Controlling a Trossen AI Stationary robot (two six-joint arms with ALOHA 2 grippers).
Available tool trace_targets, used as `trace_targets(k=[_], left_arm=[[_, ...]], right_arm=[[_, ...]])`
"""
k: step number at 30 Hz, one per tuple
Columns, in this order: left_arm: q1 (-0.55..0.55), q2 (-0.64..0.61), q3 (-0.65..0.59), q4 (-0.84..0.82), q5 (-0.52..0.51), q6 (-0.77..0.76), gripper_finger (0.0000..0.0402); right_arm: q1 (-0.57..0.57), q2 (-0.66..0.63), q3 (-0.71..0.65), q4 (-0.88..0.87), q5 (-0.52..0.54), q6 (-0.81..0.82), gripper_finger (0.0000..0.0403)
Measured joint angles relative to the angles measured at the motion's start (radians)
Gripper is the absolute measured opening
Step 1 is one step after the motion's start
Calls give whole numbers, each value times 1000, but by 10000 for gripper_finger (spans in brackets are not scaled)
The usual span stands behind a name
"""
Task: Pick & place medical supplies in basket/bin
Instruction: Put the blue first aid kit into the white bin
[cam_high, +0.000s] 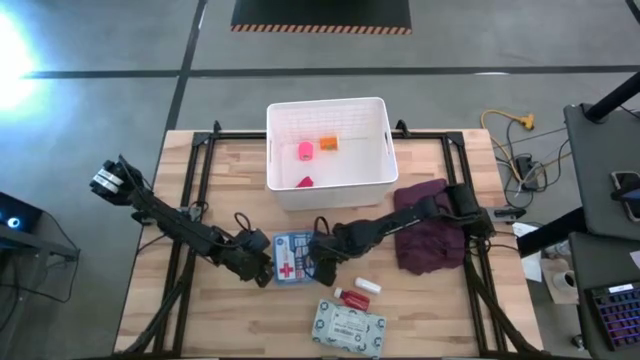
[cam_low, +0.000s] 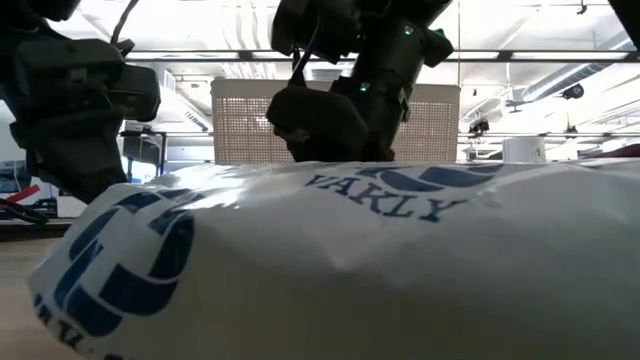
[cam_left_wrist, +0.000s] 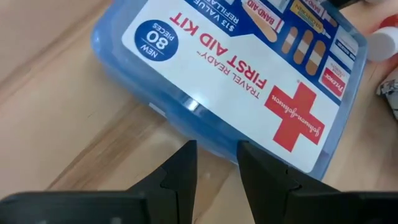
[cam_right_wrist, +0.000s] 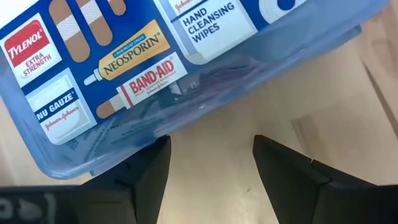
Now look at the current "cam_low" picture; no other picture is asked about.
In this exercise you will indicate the white bag blue print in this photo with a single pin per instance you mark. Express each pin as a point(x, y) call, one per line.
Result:
point(350, 280)

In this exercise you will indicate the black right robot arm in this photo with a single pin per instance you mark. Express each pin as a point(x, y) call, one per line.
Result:
point(390, 75)

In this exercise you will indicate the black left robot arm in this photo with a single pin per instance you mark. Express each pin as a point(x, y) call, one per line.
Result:
point(30, 10)

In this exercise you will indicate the white perforated plastic basket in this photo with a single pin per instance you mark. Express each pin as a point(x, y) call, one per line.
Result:
point(240, 130)

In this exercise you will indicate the black ceiling fixture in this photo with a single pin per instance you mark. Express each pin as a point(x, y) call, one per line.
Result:
point(479, 126)

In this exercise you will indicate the white cylindrical device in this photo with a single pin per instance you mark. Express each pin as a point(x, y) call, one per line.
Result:
point(524, 149)

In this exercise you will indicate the maroon cloth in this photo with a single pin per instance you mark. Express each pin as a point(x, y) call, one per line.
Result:
point(625, 151)

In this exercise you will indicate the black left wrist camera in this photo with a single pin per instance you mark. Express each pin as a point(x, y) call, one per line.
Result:
point(137, 92)

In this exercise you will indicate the black frame crossbar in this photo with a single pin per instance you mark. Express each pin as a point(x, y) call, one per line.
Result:
point(500, 55)

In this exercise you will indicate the black ceiling camera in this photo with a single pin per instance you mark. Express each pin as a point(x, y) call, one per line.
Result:
point(573, 91)

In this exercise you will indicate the black frame strut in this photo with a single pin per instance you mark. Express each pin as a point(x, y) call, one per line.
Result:
point(627, 17)

